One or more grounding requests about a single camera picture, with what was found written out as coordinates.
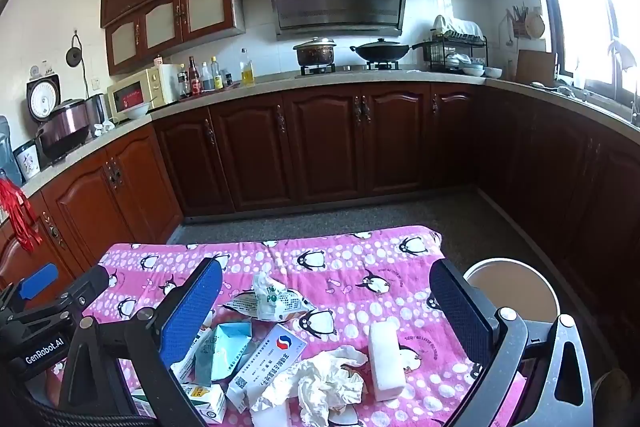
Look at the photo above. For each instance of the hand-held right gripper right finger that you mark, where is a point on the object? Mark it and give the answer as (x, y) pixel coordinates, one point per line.
(460, 307)

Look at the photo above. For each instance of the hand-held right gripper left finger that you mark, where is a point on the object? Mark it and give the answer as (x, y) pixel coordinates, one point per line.
(192, 309)

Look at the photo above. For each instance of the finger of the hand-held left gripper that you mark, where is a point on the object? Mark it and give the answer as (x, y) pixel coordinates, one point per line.
(40, 279)
(90, 285)

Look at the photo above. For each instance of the white foam block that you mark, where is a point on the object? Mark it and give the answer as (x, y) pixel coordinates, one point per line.
(385, 357)

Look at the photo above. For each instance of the white green milk carton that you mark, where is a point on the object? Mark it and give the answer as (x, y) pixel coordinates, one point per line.
(202, 402)

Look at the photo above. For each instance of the white barcode packet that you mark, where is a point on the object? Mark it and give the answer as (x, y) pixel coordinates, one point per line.
(187, 357)

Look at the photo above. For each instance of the light blue packet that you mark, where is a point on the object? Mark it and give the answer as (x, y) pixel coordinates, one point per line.
(227, 352)

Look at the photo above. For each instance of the red tassel decoration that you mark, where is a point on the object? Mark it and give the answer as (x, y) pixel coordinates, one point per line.
(17, 212)

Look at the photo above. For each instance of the white printed snack wrapper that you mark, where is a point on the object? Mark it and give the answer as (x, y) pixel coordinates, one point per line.
(270, 302)

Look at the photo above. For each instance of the white medicine box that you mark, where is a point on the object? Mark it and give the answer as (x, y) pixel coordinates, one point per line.
(270, 352)

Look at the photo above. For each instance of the white flower print jar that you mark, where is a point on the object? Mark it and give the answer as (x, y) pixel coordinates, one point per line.
(27, 162)

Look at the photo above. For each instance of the pink penguin print tablecloth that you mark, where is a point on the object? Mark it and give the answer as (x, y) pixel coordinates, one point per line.
(350, 257)

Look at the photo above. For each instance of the blue water jug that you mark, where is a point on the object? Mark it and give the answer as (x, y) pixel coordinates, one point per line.
(7, 157)

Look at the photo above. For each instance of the crumpled white tissue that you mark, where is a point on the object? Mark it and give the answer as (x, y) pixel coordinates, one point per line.
(320, 382)

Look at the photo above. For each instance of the steel canister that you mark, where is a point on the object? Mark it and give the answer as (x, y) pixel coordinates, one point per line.
(96, 109)

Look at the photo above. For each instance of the white dial kitchen scale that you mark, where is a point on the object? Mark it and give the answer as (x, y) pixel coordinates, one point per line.
(42, 99)

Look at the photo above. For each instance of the white bowl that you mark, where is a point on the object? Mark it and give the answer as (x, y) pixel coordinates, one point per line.
(472, 69)
(136, 110)
(493, 71)

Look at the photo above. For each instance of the cream microwave oven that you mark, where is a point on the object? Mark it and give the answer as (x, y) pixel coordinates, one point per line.
(135, 94)

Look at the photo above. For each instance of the clear glass bottle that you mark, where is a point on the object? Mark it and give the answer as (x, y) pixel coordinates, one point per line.
(206, 79)

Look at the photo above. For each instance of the small dark jar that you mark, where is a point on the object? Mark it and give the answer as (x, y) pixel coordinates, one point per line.
(229, 79)

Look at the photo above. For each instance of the yellow cap bottle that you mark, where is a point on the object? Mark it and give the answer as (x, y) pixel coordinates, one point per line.
(216, 77)

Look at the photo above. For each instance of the yellow oil bottle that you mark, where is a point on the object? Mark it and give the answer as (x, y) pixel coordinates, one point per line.
(247, 74)

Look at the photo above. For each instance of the wooden cutting board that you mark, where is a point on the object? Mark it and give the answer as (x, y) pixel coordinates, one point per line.
(535, 67)

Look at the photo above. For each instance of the black dish rack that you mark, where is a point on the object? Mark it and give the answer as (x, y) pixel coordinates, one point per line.
(455, 49)

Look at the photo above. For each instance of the gas stove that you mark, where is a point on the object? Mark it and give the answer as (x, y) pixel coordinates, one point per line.
(345, 69)

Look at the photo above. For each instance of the black wok with lid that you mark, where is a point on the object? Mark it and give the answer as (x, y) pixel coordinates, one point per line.
(380, 52)

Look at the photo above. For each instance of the white cloth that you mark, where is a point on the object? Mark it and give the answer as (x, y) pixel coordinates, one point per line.
(455, 26)

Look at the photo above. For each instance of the round woven strainer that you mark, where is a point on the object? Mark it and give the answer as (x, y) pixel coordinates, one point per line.
(535, 24)

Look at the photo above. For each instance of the window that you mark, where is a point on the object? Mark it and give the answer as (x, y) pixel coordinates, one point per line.
(590, 7)

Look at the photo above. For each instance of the wall utensil holder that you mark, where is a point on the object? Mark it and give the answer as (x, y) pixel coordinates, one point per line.
(517, 24)

